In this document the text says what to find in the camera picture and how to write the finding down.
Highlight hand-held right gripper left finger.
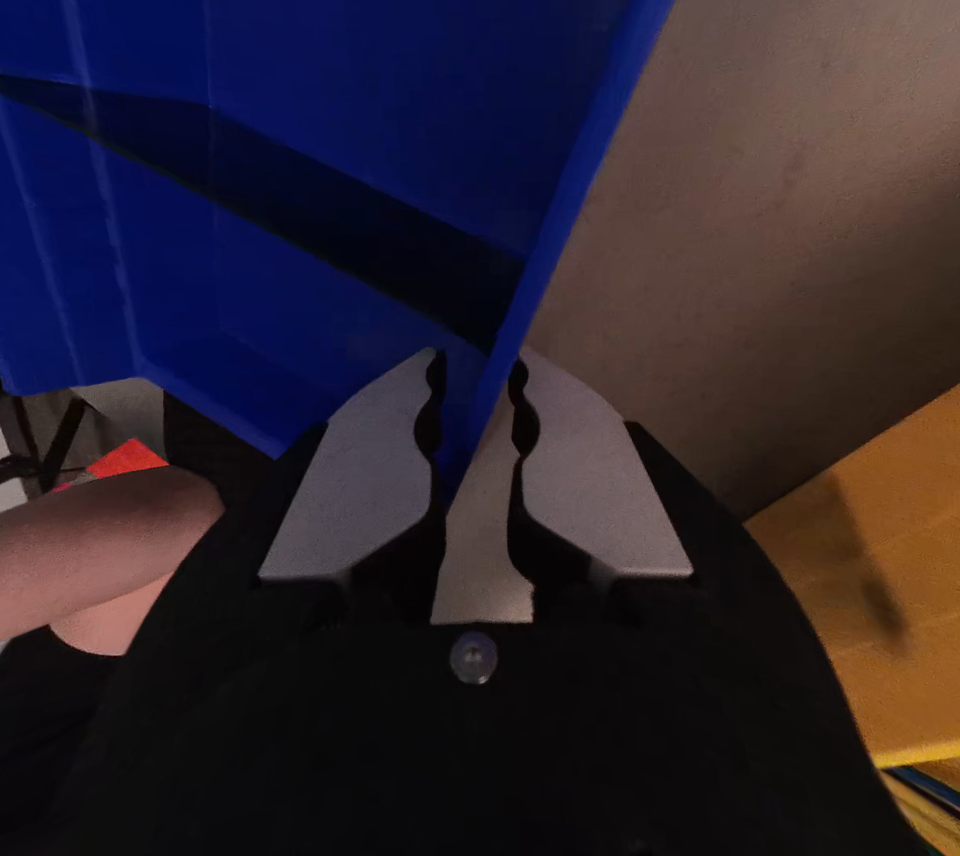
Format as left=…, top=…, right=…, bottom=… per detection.
left=257, top=346, right=450, bottom=626

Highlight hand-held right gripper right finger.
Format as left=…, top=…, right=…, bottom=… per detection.
left=507, top=346, right=696, bottom=591

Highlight yellow plastic bin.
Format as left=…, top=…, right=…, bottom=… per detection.
left=742, top=383, right=960, bottom=771

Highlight blue plastic bin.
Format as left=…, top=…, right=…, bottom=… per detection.
left=0, top=0, right=721, bottom=497

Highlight person's left forearm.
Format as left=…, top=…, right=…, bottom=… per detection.
left=0, top=464, right=226, bottom=656

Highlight red flat object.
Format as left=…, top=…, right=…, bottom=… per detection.
left=52, top=437, right=170, bottom=493

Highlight black stand legs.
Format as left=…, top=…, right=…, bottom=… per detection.
left=0, top=383, right=87, bottom=497

